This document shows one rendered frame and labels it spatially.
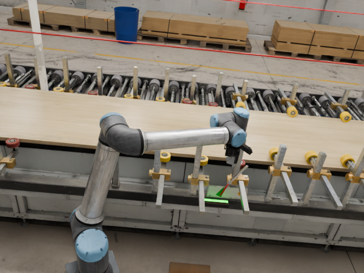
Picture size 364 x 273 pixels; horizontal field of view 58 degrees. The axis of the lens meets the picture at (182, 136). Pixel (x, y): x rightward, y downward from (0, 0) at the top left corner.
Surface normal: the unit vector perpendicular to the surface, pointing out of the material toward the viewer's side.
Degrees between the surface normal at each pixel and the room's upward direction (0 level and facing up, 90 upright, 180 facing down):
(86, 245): 5
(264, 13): 90
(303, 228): 93
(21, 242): 0
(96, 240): 5
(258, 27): 90
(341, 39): 90
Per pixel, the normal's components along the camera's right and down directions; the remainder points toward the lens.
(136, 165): -0.03, 0.52
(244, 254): 0.09, -0.85
